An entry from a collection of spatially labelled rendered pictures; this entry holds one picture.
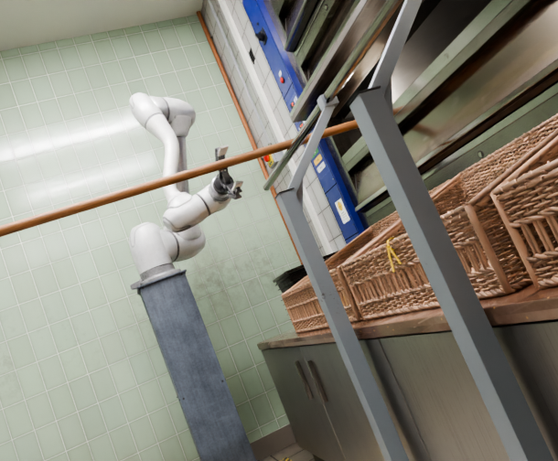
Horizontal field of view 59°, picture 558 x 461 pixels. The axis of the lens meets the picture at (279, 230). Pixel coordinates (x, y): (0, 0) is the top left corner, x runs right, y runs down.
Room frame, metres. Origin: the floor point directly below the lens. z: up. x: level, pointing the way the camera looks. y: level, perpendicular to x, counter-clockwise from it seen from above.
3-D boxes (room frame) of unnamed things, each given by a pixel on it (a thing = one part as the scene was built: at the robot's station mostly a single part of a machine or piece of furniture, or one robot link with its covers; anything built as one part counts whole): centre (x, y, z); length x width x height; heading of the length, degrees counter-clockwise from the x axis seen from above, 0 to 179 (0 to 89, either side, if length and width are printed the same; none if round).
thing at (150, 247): (2.19, 0.57, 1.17); 0.18 x 0.16 x 0.22; 144
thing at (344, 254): (1.66, -0.23, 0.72); 0.56 x 0.49 x 0.28; 20
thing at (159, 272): (2.17, 0.59, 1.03); 0.22 x 0.18 x 0.06; 109
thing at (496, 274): (1.10, -0.42, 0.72); 0.56 x 0.49 x 0.28; 18
